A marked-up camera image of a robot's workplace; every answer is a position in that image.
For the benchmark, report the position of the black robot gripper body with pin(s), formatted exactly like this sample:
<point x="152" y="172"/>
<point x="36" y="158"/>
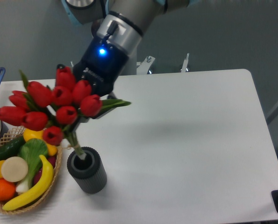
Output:
<point x="99" y="85"/>

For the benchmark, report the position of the red tulip bouquet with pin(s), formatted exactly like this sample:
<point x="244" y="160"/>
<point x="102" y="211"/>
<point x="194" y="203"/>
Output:
<point x="53" y="110"/>

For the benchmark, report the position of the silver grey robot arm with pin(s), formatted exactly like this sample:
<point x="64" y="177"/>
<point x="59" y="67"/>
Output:
<point x="123" y="25"/>

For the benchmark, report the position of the dark grey ribbed vase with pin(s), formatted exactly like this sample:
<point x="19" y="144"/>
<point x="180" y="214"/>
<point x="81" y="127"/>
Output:
<point x="89" y="173"/>

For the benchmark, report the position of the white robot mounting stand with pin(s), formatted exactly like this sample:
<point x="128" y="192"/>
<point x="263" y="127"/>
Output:
<point x="143" y="64"/>

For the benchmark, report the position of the yellow bell pepper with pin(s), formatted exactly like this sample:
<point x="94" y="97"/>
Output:
<point x="30" y="134"/>

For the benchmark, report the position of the purple red vegetable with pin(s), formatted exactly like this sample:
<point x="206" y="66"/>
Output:
<point x="52" y="160"/>

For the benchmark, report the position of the green bok choy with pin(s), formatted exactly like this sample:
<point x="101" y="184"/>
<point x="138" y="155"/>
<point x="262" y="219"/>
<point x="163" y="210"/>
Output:
<point x="30" y="152"/>

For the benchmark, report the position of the green cucumber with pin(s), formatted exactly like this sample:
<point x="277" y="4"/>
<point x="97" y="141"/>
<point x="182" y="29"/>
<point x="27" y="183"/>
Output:
<point x="11" y="148"/>

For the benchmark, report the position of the yellow banana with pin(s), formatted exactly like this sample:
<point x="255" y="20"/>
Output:
<point x="36" y="191"/>

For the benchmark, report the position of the woven wicker basket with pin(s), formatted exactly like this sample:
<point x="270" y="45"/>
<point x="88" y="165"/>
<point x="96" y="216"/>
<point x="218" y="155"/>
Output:
<point x="14" y="133"/>

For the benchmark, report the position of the beige round radish slice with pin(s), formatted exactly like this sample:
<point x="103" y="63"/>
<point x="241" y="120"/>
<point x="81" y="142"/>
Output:
<point x="14" y="169"/>

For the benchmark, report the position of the orange fruit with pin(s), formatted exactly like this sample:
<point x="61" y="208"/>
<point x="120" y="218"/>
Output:
<point x="7" y="190"/>

